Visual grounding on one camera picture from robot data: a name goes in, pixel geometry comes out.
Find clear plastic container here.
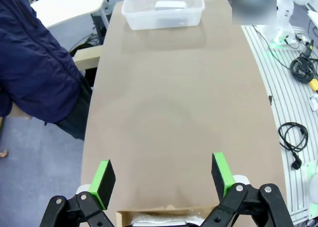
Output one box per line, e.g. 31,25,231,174
121,0,206,31

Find black cable with plug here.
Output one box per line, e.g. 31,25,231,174
278,122,310,171

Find bubble-wrapped white clock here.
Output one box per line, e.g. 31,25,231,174
133,210,203,224

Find white side table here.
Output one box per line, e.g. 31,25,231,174
29,0,111,43

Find white ribbed floor platform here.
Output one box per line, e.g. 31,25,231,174
241,2,318,223

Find person in navy jacket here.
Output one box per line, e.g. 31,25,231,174
0,0,93,141

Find brown cardboard box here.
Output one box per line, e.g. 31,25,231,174
116,204,218,227

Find coiled black cable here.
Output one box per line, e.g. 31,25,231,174
290,56,318,84

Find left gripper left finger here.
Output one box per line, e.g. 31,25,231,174
41,159,117,227

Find person's right hand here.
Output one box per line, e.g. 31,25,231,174
9,104,33,120

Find small white device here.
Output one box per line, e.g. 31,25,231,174
309,93,318,111

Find black floor cables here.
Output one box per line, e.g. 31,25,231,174
69,33,100,57

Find small black device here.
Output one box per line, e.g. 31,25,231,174
300,39,315,59

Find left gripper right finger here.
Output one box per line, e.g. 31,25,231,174
200,151,296,227

